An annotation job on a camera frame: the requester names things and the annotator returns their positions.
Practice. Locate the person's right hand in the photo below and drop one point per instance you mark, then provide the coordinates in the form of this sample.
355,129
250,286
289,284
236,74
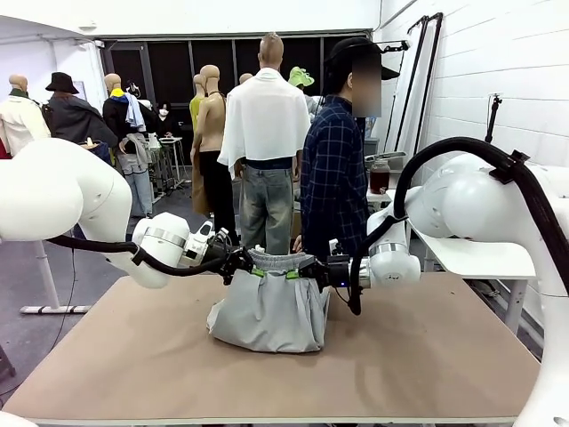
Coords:
298,244

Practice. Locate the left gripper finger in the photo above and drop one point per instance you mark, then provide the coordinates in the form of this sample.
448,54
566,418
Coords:
258,271
229,276

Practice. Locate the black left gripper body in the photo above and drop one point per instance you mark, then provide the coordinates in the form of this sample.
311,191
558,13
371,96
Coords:
226,258

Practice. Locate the white wall security camera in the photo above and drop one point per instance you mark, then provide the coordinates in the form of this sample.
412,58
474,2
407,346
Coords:
98,43

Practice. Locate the light blue draped shirt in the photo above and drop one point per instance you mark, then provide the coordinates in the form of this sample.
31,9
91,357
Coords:
133,111

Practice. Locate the small white work table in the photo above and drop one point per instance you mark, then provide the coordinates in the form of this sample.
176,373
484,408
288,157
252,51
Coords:
171,141

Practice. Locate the person in dark plaid shirt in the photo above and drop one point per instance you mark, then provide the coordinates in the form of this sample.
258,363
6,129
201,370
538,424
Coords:
338,178

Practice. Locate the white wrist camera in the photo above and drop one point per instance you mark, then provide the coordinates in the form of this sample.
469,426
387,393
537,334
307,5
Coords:
204,231
333,245

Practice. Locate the tan mannequin head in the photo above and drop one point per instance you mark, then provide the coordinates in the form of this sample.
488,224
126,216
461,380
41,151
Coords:
245,79

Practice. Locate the black framed reflector panel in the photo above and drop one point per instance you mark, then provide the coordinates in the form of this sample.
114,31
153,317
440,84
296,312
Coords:
409,89
429,66

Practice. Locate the black hat dark coat mannequin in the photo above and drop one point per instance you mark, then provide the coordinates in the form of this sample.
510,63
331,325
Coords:
71,115

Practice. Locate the white table leg frame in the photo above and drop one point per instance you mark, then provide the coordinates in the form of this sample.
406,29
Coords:
49,284

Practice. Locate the yellow top mannequin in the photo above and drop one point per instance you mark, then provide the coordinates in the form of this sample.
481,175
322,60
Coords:
195,109

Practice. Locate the yellow collar black jacket mannequin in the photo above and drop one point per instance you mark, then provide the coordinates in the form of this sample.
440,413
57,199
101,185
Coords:
129,169

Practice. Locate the person's right forearm plaid sleeve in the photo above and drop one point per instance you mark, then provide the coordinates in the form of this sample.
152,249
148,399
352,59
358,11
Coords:
309,213

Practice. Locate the black tripod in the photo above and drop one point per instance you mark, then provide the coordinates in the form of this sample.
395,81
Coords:
492,120

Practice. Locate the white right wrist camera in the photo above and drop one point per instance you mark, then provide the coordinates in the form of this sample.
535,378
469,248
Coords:
333,245

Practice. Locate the grey training pants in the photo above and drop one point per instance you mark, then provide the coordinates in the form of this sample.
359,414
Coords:
266,316

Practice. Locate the bare tan mannequin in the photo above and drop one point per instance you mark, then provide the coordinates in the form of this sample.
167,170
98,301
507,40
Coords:
212,120

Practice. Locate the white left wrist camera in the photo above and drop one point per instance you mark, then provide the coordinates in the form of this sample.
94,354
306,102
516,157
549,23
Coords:
204,231

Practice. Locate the cream jacket mannequin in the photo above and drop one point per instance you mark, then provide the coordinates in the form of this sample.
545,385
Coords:
20,120

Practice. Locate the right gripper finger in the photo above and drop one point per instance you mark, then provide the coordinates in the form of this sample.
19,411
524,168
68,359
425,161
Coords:
321,287
293,275

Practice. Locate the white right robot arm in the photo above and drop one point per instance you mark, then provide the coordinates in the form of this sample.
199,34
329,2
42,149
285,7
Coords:
467,200

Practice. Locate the black cap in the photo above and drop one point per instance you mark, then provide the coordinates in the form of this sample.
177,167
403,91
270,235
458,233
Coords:
351,46

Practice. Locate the large white table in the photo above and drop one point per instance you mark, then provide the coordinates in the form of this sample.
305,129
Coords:
480,260

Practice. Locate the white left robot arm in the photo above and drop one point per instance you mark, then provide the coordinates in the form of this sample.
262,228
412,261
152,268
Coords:
44,187

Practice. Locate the glass jar brown liquid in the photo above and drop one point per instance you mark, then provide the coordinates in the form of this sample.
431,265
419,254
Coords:
379,178

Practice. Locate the white shirt mannequin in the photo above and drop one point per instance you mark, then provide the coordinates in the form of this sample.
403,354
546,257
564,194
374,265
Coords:
266,120

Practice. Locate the masked person in black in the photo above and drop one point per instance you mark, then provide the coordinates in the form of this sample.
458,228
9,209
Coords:
164,118

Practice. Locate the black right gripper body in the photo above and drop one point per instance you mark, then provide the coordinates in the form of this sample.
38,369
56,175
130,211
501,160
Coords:
335,271

